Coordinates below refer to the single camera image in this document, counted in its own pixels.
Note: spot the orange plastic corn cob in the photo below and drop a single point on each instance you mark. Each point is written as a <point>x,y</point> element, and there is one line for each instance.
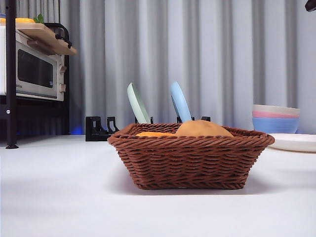
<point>153,134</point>

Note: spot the wooden cutting board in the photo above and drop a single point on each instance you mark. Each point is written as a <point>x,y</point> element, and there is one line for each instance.
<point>43,35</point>

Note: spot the yellow food item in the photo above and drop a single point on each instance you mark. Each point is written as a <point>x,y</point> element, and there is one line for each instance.
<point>24,21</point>

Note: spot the blue bowl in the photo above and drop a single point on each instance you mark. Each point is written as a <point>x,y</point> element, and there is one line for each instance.
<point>274,124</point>

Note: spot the cream toaster oven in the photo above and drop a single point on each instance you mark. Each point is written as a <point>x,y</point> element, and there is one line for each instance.
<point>35,69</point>

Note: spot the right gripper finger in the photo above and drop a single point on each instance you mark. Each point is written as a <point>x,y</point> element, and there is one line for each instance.
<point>311,4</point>

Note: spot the pink bowl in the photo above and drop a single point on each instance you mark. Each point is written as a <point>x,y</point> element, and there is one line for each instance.
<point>271,115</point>

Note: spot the brown wicker basket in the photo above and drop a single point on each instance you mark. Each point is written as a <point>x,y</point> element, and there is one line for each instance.
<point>192,163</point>

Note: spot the pale blue plate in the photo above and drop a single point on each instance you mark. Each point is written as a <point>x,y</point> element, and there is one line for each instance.
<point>180,103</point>

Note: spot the cream bowl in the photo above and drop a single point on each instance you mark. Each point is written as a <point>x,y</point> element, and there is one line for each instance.
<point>274,109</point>

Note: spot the tan potato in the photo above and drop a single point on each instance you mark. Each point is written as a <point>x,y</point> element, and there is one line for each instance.
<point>205,129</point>

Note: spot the pale green plate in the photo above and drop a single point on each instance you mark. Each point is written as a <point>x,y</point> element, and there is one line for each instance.
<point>138,106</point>

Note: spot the green leaf garnish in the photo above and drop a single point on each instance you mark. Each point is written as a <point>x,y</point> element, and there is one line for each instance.
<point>39,19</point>

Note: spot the white flat plate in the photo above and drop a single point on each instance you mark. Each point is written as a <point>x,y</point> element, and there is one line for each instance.
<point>293,143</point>

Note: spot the black metal shelf frame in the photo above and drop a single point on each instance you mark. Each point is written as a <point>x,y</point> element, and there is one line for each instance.
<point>11,74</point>

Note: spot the black plate rack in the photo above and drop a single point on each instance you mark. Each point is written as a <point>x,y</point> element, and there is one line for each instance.
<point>95,134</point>

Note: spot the grey pleated curtain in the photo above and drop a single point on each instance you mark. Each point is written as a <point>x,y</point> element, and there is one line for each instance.
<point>222,49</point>

